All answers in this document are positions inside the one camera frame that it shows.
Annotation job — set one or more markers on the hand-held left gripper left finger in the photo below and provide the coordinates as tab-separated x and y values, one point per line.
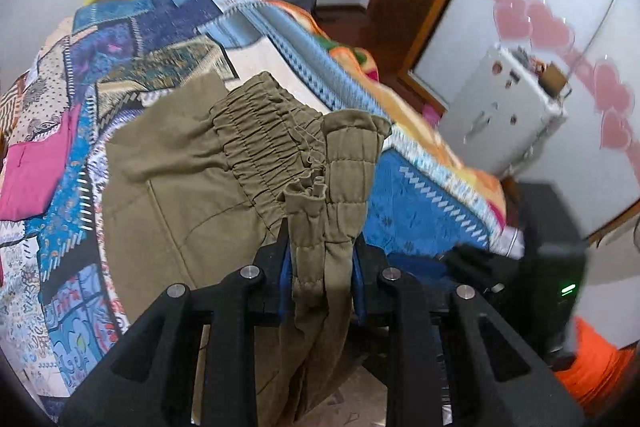
285	279

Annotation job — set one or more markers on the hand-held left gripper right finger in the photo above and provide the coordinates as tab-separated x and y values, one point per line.
357	284

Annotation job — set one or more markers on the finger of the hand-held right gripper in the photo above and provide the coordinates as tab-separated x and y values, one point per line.
475	263

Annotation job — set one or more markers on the olive green pants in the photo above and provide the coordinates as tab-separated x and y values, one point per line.
200	187

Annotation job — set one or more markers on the orange cloth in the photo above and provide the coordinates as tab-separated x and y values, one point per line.
600	372

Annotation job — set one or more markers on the white cabinet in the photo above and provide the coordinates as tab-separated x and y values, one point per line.
500	117

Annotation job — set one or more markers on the pink cloth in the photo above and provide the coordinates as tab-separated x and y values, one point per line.
35	177

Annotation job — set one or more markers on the grey bag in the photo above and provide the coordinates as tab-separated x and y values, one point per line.
297	2

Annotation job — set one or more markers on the blue patchwork bedspread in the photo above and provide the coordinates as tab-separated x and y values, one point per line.
165	27

